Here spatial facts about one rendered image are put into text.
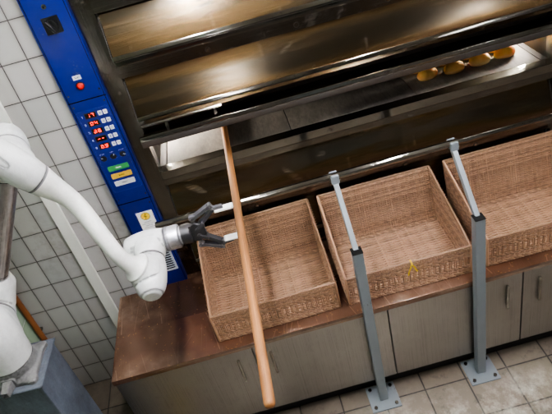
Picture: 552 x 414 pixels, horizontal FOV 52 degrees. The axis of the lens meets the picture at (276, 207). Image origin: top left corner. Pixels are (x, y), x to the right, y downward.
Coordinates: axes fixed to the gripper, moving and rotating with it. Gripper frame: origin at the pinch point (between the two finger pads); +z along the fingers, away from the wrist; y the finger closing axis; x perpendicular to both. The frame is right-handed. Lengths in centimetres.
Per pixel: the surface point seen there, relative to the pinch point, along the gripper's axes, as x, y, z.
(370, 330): 9, 68, 40
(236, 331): -2, 58, -15
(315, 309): -2, 58, 20
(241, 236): 12.5, -1.5, 1.8
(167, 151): -70, 2, -27
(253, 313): 48.9, -1.3, 1.4
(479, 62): -67, -1, 123
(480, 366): 9, 113, 88
